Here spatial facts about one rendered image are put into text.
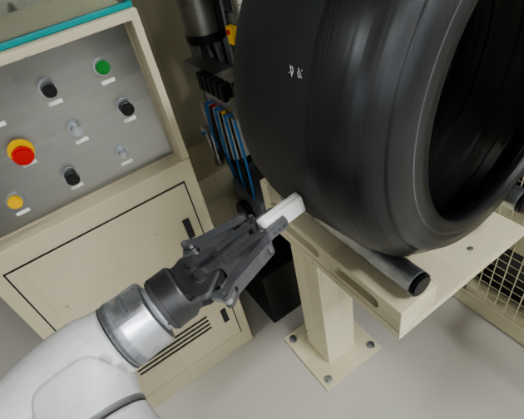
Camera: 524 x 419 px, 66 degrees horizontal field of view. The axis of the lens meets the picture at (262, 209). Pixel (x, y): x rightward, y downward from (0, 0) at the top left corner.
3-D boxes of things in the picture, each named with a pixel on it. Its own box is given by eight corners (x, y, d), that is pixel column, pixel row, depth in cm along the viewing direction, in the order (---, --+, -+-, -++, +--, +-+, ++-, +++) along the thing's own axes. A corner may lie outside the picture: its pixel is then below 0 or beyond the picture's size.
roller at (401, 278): (282, 202, 89) (282, 184, 86) (299, 194, 91) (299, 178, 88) (410, 302, 65) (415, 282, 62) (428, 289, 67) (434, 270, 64)
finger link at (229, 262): (191, 273, 51) (195, 280, 50) (261, 223, 53) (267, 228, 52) (203, 289, 54) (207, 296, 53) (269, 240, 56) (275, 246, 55)
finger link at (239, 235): (200, 285, 54) (195, 279, 55) (264, 235, 57) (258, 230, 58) (188, 269, 52) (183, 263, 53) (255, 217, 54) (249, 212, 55)
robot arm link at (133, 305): (89, 295, 50) (130, 266, 51) (126, 328, 56) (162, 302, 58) (111, 347, 44) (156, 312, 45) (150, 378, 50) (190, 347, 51)
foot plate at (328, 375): (283, 339, 161) (282, 337, 160) (333, 303, 170) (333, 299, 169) (328, 391, 143) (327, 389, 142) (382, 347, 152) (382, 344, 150)
